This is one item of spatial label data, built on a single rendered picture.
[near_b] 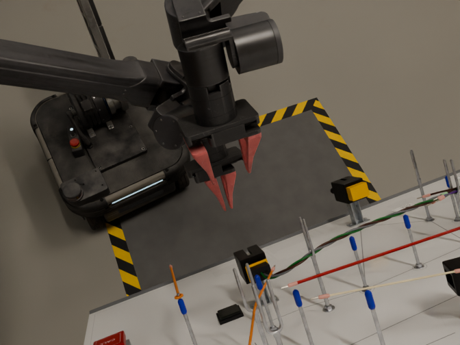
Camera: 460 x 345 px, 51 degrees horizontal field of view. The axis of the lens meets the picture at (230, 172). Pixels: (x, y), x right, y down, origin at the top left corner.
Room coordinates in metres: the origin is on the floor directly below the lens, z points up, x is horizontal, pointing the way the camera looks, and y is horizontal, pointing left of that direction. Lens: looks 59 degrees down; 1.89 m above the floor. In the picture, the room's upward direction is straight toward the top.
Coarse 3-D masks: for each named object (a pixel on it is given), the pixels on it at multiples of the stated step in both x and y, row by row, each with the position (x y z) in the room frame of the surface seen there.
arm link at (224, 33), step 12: (192, 36) 0.45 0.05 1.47; (204, 36) 0.45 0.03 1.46; (216, 36) 0.45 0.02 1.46; (228, 36) 0.44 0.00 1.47; (180, 48) 0.44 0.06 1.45; (192, 48) 0.43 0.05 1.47; (204, 48) 0.43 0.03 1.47; (216, 48) 0.43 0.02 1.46; (228, 48) 0.45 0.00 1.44; (180, 60) 0.43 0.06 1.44; (192, 60) 0.42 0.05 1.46; (204, 60) 0.42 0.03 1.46; (216, 60) 0.42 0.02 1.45; (192, 72) 0.41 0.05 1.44; (204, 72) 0.41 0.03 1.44; (216, 72) 0.41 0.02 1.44; (228, 72) 0.43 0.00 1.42; (192, 84) 0.41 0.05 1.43; (204, 84) 0.40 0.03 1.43
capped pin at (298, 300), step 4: (296, 292) 0.17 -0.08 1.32; (296, 296) 0.17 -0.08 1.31; (300, 296) 0.17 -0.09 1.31; (296, 300) 0.17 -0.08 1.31; (300, 300) 0.17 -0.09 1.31; (296, 304) 0.16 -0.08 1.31; (300, 304) 0.16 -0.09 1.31; (300, 308) 0.16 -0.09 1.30; (300, 312) 0.15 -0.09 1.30; (304, 316) 0.15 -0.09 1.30; (304, 320) 0.15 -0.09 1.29; (304, 324) 0.14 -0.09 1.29; (308, 328) 0.14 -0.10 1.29; (308, 332) 0.13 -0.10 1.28; (308, 336) 0.13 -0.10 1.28; (312, 340) 0.13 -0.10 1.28; (312, 344) 0.12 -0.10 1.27
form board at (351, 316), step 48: (432, 192) 0.52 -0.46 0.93; (288, 240) 0.42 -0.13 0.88; (384, 240) 0.35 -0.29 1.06; (432, 240) 0.32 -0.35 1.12; (192, 288) 0.29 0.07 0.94; (288, 288) 0.25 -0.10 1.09; (336, 288) 0.23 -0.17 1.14; (384, 288) 0.22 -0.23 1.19; (432, 288) 0.20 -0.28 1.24; (96, 336) 0.19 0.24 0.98; (144, 336) 0.18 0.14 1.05; (240, 336) 0.15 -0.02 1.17; (288, 336) 0.14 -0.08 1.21; (336, 336) 0.14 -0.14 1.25; (384, 336) 0.13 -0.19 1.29; (432, 336) 0.12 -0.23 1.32
